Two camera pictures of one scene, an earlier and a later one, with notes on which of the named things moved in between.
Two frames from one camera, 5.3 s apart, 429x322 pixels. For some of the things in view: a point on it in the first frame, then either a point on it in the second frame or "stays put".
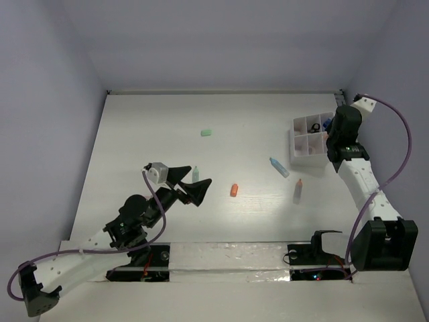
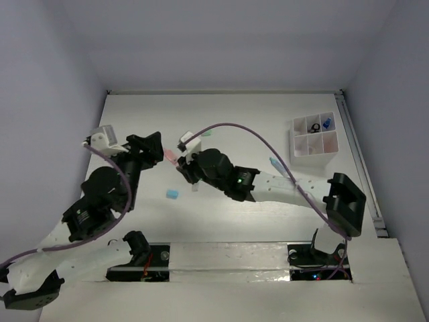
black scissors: x=313 y=129 stays put
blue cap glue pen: x=327 y=122 stays put
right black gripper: x=331 y=127 -> x=188 y=168
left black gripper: x=194 y=192 -> x=149 y=149
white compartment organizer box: x=308 y=140 stays put
